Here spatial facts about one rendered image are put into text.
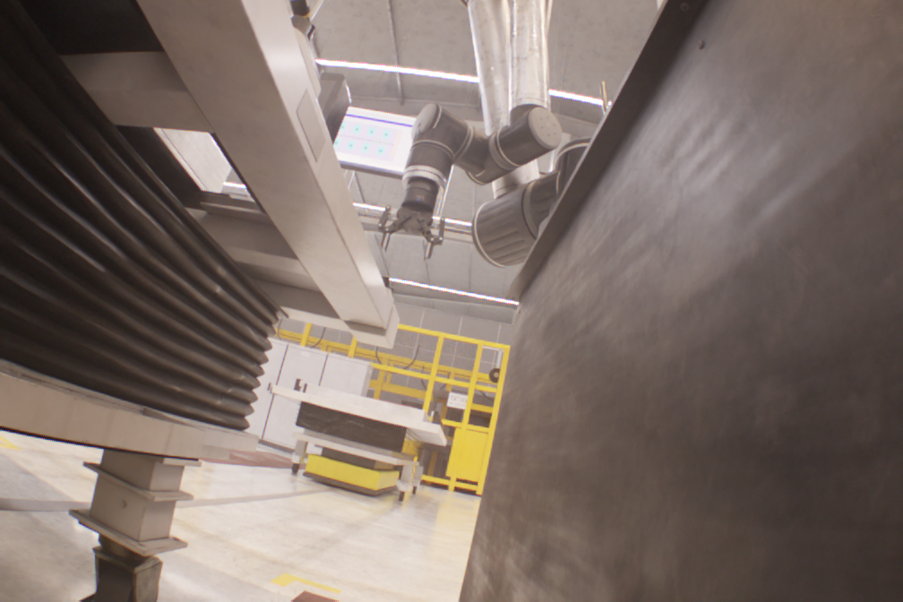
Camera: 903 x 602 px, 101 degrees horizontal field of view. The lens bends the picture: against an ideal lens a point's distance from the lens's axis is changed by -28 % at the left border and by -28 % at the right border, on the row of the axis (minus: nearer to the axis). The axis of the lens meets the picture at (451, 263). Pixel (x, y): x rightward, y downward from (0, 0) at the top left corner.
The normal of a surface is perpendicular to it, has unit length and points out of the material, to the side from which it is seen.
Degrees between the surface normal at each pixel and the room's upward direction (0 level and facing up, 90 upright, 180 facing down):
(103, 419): 90
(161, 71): 90
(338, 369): 90
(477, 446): 90
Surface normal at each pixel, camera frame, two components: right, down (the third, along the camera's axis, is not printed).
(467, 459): -0.01, -0.39
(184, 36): -0.20, 0.90
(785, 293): -0.98, -0.22
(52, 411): 0.98, 0.18
